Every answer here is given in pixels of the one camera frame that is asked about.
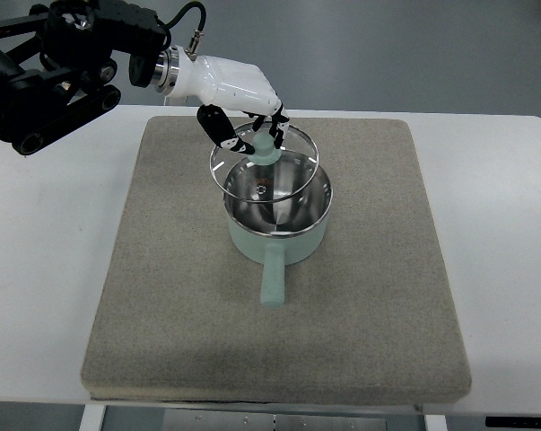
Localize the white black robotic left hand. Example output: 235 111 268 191
151 47 289 156

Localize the glass lid with green knob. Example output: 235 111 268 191
210 122 319 203

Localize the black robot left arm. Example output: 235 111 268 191
0 1 175 155

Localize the mint green saucepan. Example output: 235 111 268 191
223 166 333 309

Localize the grey fabric mat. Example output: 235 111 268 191
81 116 471 406

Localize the metal table crossbar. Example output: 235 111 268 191
161 409 388 431

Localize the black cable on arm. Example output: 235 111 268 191
155 0 207 59

